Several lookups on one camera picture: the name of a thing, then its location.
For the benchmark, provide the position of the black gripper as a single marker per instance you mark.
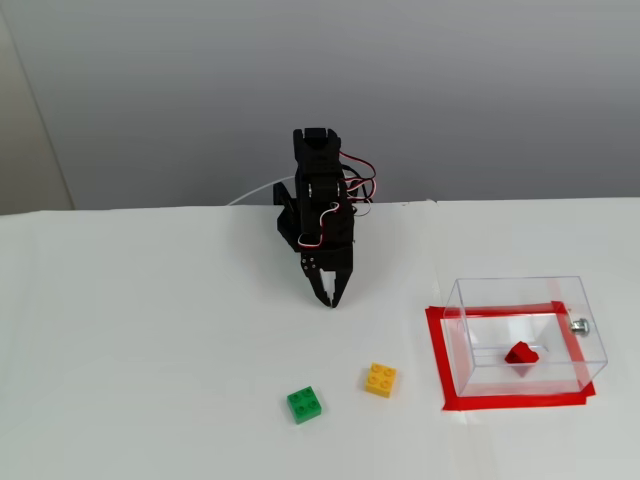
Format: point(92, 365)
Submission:
point(334, 263)

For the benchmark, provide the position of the red lego brick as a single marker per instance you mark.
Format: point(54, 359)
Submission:
point(520, 354)

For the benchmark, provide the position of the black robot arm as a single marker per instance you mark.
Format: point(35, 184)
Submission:
point(320, 165)

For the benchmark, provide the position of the yellow lego brick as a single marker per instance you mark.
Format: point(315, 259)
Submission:
point(381, 381)

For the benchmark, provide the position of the green lego brick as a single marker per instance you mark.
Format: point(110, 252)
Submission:
point(305, 405)

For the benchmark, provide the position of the transparent plastic box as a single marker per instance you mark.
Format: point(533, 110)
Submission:
point(520, 300)

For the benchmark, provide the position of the silver box lock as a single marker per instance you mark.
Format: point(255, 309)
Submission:
point(580, 326)

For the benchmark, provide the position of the red tape frame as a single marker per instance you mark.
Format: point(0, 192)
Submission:
point(435, 360)

